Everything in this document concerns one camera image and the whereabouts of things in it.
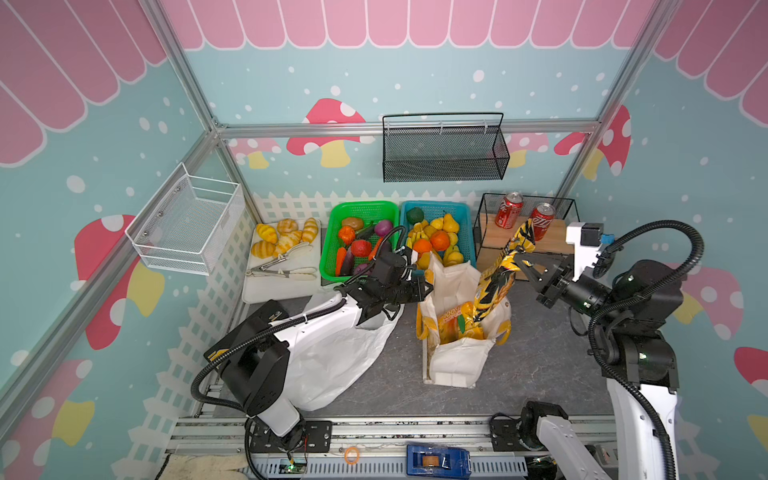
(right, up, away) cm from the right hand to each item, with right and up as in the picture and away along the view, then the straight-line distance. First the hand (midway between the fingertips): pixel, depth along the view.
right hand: (516, 259), depth 56 cm
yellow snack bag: (-5, -18, +28) cm, 34 cm away
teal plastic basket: (+3, +18, +60) cm, 63 cm away
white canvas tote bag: (-7, -27, +19) cm, 34 cm away
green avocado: (-15, +16, +57) cm, 61 cm away
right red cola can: (+20, +12, +31) cm, 39 cm away
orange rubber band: (-33, -48, +17) cm, 61 cm away
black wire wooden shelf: (+8, +5, +37) cm, 38 cm away
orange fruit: (-6, +6, +50) cm, 51 cm away
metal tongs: (-55, -5, +47) cm, 72 cm away
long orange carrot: (-42, +1, +51) cm, 66 cm away
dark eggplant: (-39, -2, +49) cm, 62 cm away
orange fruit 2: (-13, +4, +48) cm, 50 cm away
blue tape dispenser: (-13, -46, +11) cm, 49 cm away
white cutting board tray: (-67, -11, +46) cm, 82 cm away
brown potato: (-39, +14, +61) cm, 73 cm away
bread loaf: (-72, +10, +60) cm, 94 cm away
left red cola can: (+12, +15, +36) cm, 41 cm away
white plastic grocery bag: (-42, -31, +27) cm, 59 cm away
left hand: (-12, -10, +25) cm, 29 cm away
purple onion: (-27, +11, +57) cm, 64 cm away
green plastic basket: (-39, +9, +56) cm, 68 cm away
